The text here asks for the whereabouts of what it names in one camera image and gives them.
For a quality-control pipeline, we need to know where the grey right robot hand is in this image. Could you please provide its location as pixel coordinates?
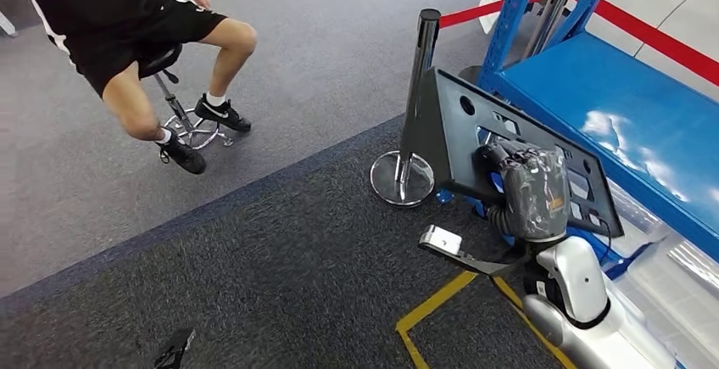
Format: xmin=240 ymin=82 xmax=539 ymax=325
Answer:
xmin=477 ymin=140 xmax=571 ymax=243

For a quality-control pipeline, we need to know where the person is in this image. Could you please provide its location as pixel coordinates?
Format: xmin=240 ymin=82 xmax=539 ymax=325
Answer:
xmin=0 ymin=0 xmax=259 ymax=176

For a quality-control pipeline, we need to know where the red barrier belt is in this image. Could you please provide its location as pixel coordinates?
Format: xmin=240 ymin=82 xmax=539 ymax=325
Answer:
xmin=439 ymin=0 xmax=557 ymax=31
xmin=568 ymin=0 xmax=719 ymax=87

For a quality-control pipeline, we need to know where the swivel stool chrome base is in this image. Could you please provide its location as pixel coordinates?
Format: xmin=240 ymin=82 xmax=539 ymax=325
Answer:
xmin=137 ymin=42 xmax=234 ymax=151

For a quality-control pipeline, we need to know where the blue metal shelf rack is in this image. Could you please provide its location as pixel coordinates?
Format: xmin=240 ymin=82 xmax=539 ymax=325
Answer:
xmin=435 ymin=0 xmax=719 ymax=369

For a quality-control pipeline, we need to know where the long black plastic part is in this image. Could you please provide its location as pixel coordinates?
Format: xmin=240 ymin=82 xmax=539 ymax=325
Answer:
xmin=414 ymin=66 xmax=625 ymax=239

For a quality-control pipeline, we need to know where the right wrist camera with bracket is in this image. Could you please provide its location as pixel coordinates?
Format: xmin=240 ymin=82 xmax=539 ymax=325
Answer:
xmin=418 ymin=224 xmax=532 ymax=277

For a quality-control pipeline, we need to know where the chrome stanchion post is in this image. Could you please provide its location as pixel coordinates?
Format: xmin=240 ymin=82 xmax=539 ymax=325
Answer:
xmin=371 ymin=8 xmax=442 ymax=209
xmin=460 ymin=0 xmax=582 ymax=84

